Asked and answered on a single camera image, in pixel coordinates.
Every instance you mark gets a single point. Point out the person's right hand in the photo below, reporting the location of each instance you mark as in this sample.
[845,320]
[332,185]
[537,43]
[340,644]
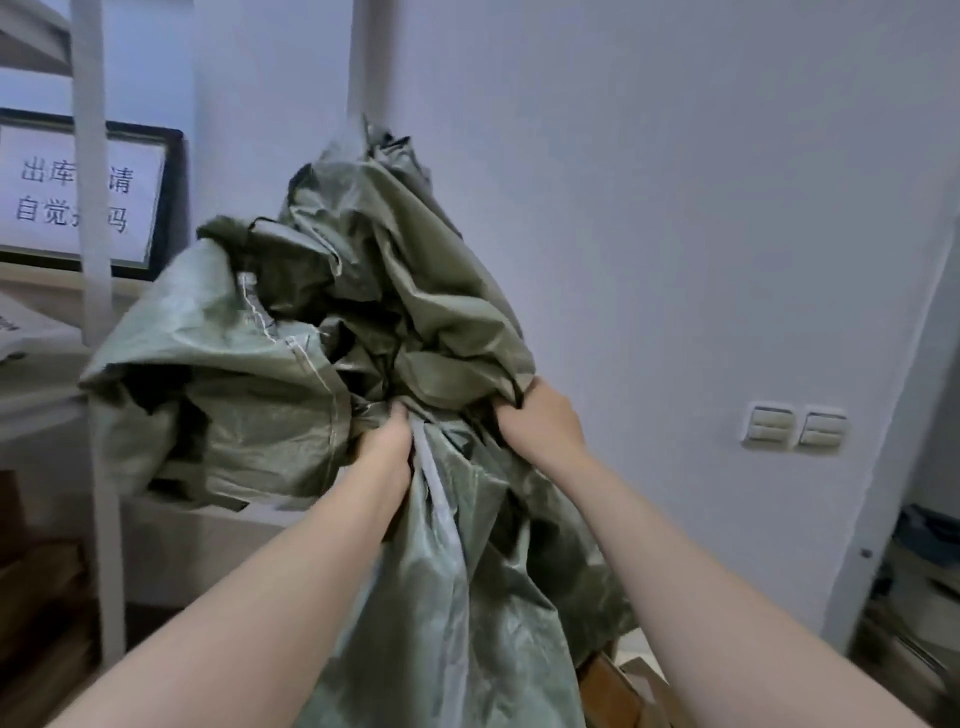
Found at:
[544,427]

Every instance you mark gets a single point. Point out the person's left hand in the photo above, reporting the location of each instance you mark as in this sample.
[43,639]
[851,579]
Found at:
[386,450]

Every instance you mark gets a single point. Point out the green woven plastic sack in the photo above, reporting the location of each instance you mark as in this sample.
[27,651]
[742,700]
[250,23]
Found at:
[360,360]

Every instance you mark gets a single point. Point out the person's left forearm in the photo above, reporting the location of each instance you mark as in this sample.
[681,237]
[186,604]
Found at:
[247,615]

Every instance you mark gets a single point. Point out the person's right forearm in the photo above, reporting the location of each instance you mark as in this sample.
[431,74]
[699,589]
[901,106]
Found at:
[705,607]

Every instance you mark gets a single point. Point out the brown cardboard box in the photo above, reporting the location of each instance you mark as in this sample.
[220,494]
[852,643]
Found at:
[622,690]

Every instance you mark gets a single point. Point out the white metal shelf rack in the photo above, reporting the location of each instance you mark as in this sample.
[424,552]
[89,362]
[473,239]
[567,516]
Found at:
[94,300]

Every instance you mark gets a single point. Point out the white paper sheet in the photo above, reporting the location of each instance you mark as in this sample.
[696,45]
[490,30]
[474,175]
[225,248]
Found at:
[26,330]

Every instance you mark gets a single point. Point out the black framed white sign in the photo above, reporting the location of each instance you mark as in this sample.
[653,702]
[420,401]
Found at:
[52,195]

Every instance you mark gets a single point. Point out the white wall switch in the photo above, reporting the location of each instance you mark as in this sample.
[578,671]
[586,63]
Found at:
[823,430]
[770,425]

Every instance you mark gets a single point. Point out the white door frame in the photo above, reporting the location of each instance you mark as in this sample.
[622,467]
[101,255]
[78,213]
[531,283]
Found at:
[892,442]

